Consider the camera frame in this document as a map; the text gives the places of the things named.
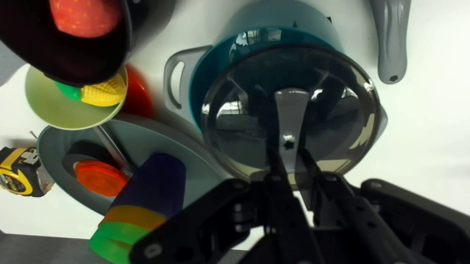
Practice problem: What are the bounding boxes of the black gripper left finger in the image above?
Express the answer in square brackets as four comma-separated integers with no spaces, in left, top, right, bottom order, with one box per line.
[262,159,325,264]

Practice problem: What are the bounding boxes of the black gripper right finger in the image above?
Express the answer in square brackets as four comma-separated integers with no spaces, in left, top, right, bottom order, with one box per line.
[298,147,418,264]

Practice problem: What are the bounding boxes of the clear lid grey handle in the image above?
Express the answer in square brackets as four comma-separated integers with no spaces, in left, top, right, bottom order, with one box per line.
[198,43,383,183]

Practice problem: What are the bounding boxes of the light blue pot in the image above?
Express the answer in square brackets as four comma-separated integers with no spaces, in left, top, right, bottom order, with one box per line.
[162,0,389,147]

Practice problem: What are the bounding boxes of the black pot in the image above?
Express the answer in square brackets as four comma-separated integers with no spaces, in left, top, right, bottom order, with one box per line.
[0,0,135,87]

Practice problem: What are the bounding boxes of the stacked coloured cups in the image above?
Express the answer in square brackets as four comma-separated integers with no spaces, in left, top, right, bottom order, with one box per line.
[88,150,187,264]

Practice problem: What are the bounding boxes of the grey plate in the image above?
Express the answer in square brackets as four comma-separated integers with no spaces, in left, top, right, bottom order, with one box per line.
[36,114,231,216]

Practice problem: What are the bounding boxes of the orange red toy food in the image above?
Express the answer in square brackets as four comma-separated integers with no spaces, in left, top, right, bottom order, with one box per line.
[71,159,129,199]

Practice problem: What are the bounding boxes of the red small plate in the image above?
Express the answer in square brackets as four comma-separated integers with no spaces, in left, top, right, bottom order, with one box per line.
[118,64,157,121]

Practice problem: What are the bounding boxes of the yellow green toy corn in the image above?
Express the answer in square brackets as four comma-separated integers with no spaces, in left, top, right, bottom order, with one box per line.
[52,71,127,108]

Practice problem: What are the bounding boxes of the light green small plate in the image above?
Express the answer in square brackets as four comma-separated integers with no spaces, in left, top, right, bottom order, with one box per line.
[23,64,129,131]

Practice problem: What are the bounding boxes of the yellow black tape measure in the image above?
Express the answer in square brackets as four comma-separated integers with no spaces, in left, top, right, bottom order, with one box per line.
[0,145,54,197]

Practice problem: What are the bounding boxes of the red toy apple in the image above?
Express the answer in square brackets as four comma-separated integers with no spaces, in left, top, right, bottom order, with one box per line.
[48,0,123,39]

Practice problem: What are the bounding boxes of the teal pan grey handle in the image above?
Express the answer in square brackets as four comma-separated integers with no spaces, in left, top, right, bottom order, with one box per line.
[367,0,412,84]

